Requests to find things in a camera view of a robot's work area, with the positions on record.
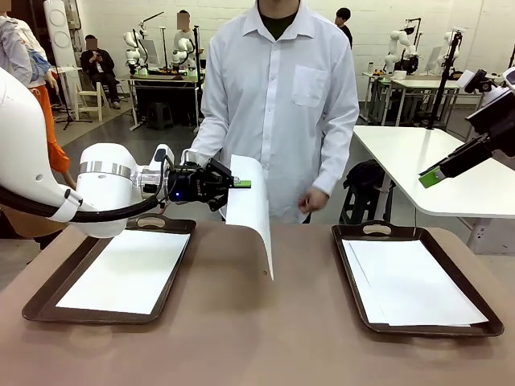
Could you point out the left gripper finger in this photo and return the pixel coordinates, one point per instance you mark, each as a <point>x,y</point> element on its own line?
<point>221,171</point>
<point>243,184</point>

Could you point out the black backpack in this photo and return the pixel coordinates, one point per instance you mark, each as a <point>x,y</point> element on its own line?
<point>364,175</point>

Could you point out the white wooden chair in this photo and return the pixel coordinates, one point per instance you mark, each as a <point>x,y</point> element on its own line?
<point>89,96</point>

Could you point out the large white desk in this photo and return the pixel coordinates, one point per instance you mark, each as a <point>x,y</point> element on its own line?
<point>402,161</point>

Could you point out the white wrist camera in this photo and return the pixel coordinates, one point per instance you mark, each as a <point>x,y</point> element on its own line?
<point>466,79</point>
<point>167,150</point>

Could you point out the person's left hand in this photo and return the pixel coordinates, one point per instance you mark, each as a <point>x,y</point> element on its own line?
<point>316,201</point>

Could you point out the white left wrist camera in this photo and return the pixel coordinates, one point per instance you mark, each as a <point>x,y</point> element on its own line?
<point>167,150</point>

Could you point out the background person in black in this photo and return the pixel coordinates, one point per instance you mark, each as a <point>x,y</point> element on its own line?
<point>344,16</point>

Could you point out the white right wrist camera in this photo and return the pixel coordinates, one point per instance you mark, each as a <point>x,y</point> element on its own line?
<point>466,79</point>

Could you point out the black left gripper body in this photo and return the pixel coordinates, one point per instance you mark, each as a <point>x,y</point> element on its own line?
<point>189,185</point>

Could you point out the person's left forearm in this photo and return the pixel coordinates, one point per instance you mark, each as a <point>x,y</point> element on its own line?
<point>338,161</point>

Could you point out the white tower air conditioner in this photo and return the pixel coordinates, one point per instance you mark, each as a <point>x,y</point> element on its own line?
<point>58,32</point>

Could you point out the background robot work table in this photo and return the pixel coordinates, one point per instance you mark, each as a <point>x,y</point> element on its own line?
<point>161,86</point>

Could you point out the brown plastic serving tray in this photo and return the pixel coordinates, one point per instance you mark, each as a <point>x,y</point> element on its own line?
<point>44,297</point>
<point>479,257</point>

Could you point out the background person in white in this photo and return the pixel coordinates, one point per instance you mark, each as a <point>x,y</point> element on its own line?
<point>184,20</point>

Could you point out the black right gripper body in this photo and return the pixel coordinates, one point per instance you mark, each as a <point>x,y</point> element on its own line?
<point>499,128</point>

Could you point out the black plastic stool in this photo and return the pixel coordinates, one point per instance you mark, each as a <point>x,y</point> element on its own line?
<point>362,205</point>

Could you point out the black camera stand pole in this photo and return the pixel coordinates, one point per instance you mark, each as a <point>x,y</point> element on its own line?
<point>444,80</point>

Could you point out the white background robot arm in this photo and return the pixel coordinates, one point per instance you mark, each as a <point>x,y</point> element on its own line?
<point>396,44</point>
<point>447,48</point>
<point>179,56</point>
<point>130,44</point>

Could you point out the seated person in black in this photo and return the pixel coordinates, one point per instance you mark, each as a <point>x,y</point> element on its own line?
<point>98,64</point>

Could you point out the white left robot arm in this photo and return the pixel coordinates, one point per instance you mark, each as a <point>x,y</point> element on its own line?
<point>24,153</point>

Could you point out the person's right forearm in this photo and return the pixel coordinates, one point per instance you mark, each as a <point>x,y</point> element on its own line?
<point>205,140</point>

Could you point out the white background desk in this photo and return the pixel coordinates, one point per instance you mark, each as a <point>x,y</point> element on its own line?
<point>422,83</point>

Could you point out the person in white shirt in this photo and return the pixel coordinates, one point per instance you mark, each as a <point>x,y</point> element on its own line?
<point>281,100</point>

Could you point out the small dark step stool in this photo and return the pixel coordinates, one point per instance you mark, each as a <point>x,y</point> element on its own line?
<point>159,114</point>

